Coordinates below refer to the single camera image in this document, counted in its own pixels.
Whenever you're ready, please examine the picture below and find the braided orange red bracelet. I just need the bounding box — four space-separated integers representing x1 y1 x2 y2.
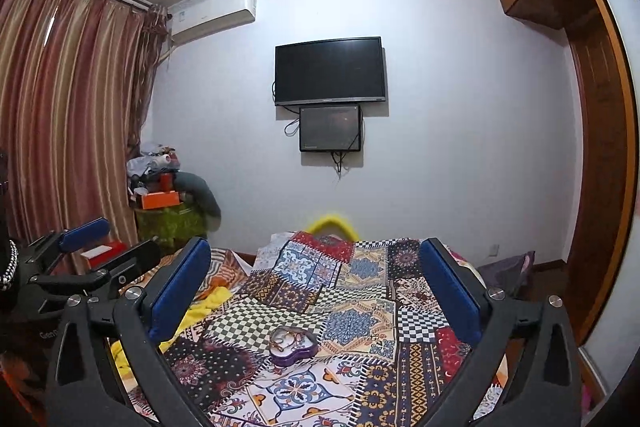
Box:
269 325 309 350

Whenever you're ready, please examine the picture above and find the purple heart-shaped tin box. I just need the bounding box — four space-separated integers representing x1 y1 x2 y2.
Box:
268 326 319 367

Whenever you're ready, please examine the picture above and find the red box with white label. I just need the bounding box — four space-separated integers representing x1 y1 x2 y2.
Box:
80 241 128 270

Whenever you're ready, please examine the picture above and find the yellow cloth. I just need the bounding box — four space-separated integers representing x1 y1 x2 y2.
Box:
111 286 233 379

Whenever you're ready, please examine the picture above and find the green patterned cabinet cloth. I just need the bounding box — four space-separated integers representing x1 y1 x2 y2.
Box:
134 204 207 256

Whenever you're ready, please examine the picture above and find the orange box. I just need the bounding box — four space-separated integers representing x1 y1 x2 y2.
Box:
140 191 181 210

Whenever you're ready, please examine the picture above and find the patchwork patterned bed cover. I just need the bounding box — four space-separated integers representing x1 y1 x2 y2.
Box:
119 230 507 427

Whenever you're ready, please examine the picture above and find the brown wooden door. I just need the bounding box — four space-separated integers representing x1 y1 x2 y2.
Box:
565 0 638 345

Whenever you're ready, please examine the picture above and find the yellow round object behind bed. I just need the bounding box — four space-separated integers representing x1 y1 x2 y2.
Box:
305 213 360 242

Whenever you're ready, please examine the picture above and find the striped red gold curtain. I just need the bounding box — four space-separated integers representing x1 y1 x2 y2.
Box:
1 0 168 245

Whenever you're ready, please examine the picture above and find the black white braided cord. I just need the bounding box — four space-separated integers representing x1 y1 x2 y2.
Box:
0 238 20 293

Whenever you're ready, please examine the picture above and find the wall power outlet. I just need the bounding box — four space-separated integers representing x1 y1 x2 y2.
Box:
488 244 500 257

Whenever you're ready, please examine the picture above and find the small black wall monitor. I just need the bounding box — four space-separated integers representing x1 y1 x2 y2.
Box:
299 105 362 153

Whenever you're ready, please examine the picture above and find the large black wall television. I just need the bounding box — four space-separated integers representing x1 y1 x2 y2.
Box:
273 37 387 106

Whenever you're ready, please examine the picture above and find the white wall air conditioner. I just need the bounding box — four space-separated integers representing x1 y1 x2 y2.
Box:
171 0 257 46

